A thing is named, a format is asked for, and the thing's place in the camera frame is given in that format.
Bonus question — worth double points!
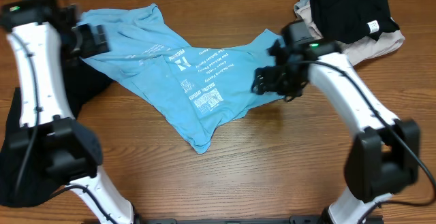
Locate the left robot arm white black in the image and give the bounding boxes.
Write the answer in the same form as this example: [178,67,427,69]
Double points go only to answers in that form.
[1,0,141,223]

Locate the black garment on left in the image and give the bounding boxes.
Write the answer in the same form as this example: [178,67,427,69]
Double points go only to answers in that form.
[1,61,112,208]

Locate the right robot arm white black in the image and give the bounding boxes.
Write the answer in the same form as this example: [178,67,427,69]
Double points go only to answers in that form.
[251,20,420,224]

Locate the folded black garment on pile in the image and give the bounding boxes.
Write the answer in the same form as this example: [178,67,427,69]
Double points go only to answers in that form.
[310,0,400,44]

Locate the folded light grey-blue garment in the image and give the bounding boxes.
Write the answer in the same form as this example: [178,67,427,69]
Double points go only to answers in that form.
[294,0,310,13]

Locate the light blue printed t-shirt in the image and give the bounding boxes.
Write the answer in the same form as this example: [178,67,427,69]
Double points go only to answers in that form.
[80,4,278,154]

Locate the folded beige garment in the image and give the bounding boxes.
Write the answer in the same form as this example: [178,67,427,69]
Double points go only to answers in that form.
[295,2,405,65]

